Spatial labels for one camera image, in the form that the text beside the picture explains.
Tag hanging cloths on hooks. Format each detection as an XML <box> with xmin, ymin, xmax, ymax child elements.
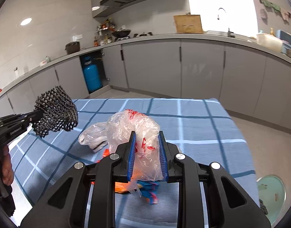
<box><xmin>259</xmin><ymin>0</ymin><xmax>291</xmax><ymax>22</ymax></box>

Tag clear plastic bag red print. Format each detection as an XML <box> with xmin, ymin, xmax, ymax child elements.
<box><xmin>106</xmin><ymin>109</ymin><xmax>163</xmax><ymax>184</ymax></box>

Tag wooden cutting board left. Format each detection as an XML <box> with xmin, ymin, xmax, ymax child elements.
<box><xmin>173</xmin><ymin>14</ymin><xmax>203</xmax><ymax>34</ymax></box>

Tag blue plaid tablecloth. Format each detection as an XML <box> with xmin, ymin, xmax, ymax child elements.
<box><xmin>8</xmin><ymin>97</ymin><xmax>260</xmax><ymax>228</ymax></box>

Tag blue gas cylinder under counter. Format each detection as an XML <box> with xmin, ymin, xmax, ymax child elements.
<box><xmin>82</xmin><ymin>56</ymin><xmax>103</xmax><ymax>93</ymax></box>

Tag grey kitchen cabinets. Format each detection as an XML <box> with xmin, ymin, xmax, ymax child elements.
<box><xmin>0</xmin><ymin>35</ymin><xmax>291</xmax><ymax>130</ymax></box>

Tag orange blue snack wrapper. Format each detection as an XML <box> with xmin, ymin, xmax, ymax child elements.
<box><xmin>90</xmin><ymin>148</ymin><xmax>160</xmax><ymax>205</ymax></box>

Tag black mesh net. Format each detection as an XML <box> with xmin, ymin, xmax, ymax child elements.
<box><xmin>33</xmin><ymin>85</ymin><xmax>78</xmax><ymax>138</ymax></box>

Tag black rice cooker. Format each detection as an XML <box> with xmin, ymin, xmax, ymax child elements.
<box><xmin>65</xmin><ymin>41</ymin><xmax>80</xmax><ymax>55</ymax></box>

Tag teal enamel basin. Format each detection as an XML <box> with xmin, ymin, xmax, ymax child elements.
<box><xmin>257</xmin><ymin>174</ymin><xmax>286</xmax><ymax>225</ymax></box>

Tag black wok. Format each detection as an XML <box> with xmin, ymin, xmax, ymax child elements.
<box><xmin>112</xmin><ymin>29</ymin><xmax>131</xmax><ymax>39</ymax></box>

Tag spice rack with bottles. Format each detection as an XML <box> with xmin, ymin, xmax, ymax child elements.
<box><xmin>94</xmin><ymin>17</ymin><xmax>116</xmax><ymax>47</ymax></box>

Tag clear plastic bag white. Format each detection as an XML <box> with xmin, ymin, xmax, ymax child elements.
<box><xmin>78</xmin><ymin>122</ymin><xmax>108</xmax><ymax>153</ymax></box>

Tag blue dish rack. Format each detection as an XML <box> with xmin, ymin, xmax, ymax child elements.
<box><xmin>276</xmin><ymin>30</ymin><xmax>291</xmax><ymax>54</ymax></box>

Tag black kitchen faucet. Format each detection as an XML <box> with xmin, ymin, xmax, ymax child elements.
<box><xmin>217</xmin><ymin>7</ymin><xmax>236</xmax><ymax>38</ymax></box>

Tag white plastic tub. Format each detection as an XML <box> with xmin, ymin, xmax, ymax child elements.
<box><xmin>256</xmin><ymin>32</ymin><xmax>282</xmax><ymax>52</ymax></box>

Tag person left hand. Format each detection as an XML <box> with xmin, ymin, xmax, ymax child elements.
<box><xmin>0</xmin><ymin>145</ymin><xmax>14</xmax><ymax>196</ymax></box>

